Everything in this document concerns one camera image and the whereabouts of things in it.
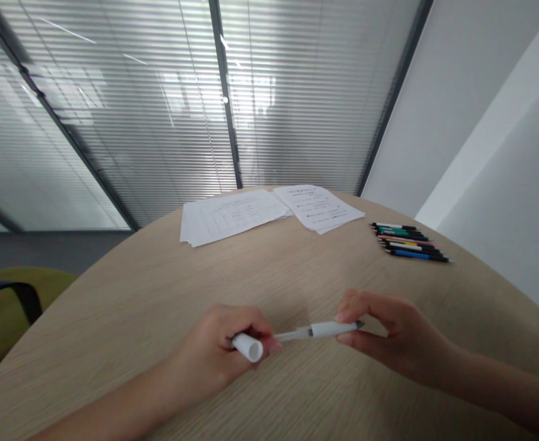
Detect paper stack with printed table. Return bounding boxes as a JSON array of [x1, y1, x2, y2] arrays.
[[179, 187, 294, 249]]

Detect person's right hand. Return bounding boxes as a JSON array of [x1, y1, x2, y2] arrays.
[[336, 288, 458, 385]]

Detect row of coloured pens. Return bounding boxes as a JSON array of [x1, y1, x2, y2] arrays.
[[369, 221, 453, 265]]

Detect green chair with black armrest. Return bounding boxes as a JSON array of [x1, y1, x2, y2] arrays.
[[0, 266, 80, 397]]

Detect glass partition with blinds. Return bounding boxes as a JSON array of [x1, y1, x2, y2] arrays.
[[0, 0, 435, 233]]

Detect white pen tip with refill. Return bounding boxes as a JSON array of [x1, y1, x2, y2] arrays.
[[273, 320, 366, 344]]

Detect white pen barrel tube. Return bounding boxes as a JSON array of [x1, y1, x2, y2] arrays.
[[230, 334, 265, 364]]

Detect person's left hand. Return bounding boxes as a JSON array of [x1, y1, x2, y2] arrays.
[[173, 302, 284, 396]]

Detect paper stack with printed text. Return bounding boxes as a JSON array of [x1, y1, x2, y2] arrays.
[[273, 183, 366, 236]]

